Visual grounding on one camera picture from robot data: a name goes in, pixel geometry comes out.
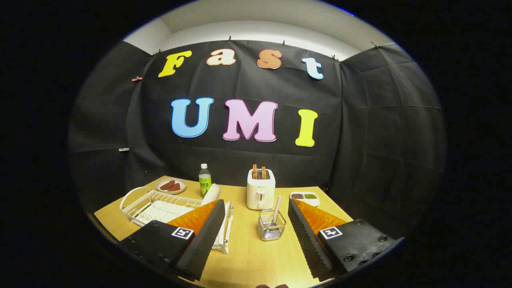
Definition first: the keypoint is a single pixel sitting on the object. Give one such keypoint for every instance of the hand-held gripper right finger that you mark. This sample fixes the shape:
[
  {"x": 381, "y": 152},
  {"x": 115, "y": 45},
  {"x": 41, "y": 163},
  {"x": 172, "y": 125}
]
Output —
[{"x": 308, "y": 244}]

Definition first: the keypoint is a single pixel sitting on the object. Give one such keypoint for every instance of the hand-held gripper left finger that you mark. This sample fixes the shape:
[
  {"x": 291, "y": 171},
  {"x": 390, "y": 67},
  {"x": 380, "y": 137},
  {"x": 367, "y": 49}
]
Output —
[{"x": 204, "y": 244}]

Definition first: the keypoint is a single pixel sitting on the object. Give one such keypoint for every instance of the beige plate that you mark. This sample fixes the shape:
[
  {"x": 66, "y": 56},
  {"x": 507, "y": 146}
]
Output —
[{"x": 211, "y": 194}]

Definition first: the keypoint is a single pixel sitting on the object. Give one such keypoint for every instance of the white divided bean dish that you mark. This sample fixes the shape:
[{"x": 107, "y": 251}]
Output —
[{"x": 304, "y": 198}]

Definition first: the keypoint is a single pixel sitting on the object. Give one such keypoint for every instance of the white drip tray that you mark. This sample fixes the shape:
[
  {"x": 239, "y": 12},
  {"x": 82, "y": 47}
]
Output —
[{"x": 164, "y": 211}]

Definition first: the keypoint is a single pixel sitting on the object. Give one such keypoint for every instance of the green label drink bottle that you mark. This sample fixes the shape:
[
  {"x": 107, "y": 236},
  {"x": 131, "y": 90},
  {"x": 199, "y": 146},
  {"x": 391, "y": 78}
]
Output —
[{"x": 204, "y": 182}]

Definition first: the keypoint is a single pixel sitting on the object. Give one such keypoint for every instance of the small beige saucer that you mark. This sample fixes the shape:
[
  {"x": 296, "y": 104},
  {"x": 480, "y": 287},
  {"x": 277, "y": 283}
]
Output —
[{"x": 182, "y": 184}]

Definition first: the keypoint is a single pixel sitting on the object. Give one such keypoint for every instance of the red-brown meat slice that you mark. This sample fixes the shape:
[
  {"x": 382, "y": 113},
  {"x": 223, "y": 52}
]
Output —
[
  {"x": 166, "y": 185},
  {"x": 175, "y": 187}
]

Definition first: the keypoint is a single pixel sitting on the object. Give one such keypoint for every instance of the white toaster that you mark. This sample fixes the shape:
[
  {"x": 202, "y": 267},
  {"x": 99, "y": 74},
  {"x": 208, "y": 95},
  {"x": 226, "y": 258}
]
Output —
[{"x": 260, "y": 190}]

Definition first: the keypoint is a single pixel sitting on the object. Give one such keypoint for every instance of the black backdrop cloth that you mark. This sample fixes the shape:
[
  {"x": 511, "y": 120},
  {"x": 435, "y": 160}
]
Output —
[{"x": 360, "y": 120}]

